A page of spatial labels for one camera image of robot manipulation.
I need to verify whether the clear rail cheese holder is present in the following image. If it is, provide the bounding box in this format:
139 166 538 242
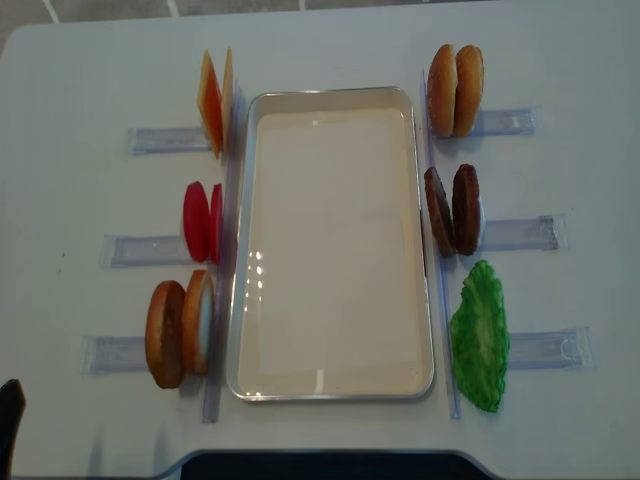
127 127 211 156

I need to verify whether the silver metal baking tray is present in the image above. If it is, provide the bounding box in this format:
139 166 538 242
227 87 435 402

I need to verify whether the clear rail tomato holder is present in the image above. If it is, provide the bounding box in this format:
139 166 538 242
99 235 194 268

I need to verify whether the clear rail bun holder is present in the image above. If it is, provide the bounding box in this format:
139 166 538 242
470 106 542 137
82 336 148 375

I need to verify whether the black object bottom left corner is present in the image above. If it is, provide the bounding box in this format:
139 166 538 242
0 379 26 479

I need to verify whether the brown meat patty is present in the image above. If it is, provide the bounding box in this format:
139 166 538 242
452 164 481 256
424 167 456 258

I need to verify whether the clear long strip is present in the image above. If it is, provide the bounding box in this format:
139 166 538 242
202 82 247 424
421 70 461 420

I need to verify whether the clear rail lettuce holder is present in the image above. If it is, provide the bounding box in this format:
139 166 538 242
508 327 594 370

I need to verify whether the clear rail left bun holder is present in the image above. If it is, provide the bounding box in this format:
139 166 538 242
82 336 148 375

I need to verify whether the clear rail right bun holder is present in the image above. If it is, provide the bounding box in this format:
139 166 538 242
470 106 542 137

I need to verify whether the brown meat patty outer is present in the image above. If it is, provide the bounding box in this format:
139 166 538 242
452 164 481 256

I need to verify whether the black monitor edge bottom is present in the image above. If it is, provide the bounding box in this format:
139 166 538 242
180 451 489 479

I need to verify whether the green lettuce leaf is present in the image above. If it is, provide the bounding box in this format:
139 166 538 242
450 260 510 413

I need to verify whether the clear long strip left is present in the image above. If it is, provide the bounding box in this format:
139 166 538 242
202 82 247 424

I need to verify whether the brown meat patty inner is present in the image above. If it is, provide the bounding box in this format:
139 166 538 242
424 167 456 258

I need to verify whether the clear rail patty holder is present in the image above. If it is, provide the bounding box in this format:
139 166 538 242
480 215 569 251

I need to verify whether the clear long strip right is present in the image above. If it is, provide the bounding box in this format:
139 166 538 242
421 70 461 420

